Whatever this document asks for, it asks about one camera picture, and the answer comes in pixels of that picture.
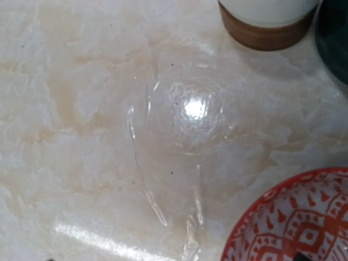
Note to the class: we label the dark green ceramic mug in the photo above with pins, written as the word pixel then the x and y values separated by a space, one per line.
pixel 331 37

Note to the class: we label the brown striped ceramic cup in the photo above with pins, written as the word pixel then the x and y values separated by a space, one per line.
pixel 267 25

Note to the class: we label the blue patterned white bowl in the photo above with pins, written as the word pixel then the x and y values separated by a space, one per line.
pixel 304 217

